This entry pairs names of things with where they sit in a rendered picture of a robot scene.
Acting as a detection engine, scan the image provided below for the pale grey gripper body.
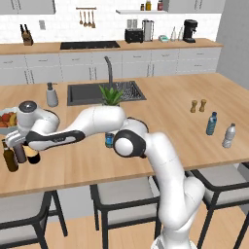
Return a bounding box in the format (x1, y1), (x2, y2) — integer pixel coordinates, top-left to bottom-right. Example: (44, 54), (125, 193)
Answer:
(5, 129), (28, 149)

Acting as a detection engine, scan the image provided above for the bowl of fruit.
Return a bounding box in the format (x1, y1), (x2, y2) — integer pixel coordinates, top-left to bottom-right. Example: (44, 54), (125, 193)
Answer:
(0, 106), (20, 136)

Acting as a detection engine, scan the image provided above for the brown glass bottle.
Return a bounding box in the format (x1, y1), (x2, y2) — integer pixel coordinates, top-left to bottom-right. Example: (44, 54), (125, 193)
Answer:
(1, 139), (19, 173)

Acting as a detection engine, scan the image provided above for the grey soap dispenser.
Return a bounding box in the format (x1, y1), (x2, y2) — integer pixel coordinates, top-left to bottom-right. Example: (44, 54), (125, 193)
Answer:
(46, 82), (59, 108)

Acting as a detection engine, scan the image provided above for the black stool grey seat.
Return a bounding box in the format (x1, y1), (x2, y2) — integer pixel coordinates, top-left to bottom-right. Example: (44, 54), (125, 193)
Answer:
(186, 161), (249, 249)
(89, 175), (163, 249)
(0, 190), (69, 249)

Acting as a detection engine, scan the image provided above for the dark sink basin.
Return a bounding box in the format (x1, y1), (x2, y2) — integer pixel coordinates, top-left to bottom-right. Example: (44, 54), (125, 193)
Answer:
(66, 80), (147, 107)

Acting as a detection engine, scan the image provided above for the small blue bottle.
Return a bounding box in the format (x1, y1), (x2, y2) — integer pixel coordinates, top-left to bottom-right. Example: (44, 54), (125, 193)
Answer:
(104, 131), (116, 149)

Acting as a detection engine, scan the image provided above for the wooden knife block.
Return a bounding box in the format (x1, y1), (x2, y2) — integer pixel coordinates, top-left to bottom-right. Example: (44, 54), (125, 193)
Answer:
(19, 23), (35, 47)

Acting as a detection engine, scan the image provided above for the green potted plant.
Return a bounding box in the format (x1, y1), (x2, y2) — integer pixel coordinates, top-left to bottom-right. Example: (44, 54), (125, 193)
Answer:
(98, 84), (125, 108)

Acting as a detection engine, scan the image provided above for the grey tap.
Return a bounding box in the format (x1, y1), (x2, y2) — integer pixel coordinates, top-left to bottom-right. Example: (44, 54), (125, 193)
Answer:
(103, 55), (115, 89)

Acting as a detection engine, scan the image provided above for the black hob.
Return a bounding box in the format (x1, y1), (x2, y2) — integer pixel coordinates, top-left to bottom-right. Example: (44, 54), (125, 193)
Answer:
(59, 40), (122, 51)

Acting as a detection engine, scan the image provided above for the grey base cupboards run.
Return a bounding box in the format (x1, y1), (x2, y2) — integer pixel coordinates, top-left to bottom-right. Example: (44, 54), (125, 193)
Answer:
(0, 46), (224, 87)

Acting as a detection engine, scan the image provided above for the black toaster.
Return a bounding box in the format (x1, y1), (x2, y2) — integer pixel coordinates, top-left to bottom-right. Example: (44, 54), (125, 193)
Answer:
(124, 27), (145, 45)

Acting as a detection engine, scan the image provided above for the silver kettle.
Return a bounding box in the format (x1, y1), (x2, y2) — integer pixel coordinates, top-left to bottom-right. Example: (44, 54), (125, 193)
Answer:
(141, 18), (156, 43)

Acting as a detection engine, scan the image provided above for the pale glass bottle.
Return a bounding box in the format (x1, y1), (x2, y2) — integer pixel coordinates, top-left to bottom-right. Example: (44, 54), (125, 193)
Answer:
(170, 26), (178, 42)
(177, 26), (185, 42)

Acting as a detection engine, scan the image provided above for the blue plastic bottle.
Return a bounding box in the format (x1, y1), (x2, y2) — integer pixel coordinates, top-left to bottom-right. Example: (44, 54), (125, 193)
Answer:
(205, 111), (219, 136)

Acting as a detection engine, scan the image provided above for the black coffee machine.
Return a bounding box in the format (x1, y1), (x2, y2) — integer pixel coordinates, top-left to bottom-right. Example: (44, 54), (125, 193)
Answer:
(182, 18), (199, 44)

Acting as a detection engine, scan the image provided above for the clear plastic bottle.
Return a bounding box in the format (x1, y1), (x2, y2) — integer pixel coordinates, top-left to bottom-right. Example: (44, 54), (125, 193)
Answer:
(221, 123), (237, 150)

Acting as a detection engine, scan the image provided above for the grey wall cupboard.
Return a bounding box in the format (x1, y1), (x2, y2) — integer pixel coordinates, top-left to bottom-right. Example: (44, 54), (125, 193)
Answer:
(0, 0), (56, 16)
(167, 0), (227, 15)

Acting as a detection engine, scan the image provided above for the grey double wall socket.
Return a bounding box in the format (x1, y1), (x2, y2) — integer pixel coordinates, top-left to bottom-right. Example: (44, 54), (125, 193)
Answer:
(126, 18), (139, 30)

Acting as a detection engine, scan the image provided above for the white wall shelf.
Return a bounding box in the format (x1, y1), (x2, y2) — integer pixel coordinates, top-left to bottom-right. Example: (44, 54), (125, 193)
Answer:
(115, 9), (168, 15)

